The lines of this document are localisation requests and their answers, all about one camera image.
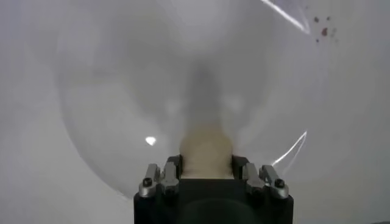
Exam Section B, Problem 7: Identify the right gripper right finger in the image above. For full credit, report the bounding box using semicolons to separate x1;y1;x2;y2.
231;155;289;200

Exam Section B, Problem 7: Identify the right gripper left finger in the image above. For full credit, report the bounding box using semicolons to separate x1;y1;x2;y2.
138;155;183;199

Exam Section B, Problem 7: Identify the white steamed baozi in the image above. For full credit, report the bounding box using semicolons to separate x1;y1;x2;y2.
179;123;235;180

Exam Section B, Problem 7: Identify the white oval plate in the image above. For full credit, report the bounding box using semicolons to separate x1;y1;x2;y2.
54;0;324;201

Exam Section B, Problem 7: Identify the dark crumb scatter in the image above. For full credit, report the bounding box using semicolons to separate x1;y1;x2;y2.
312;15;339;43

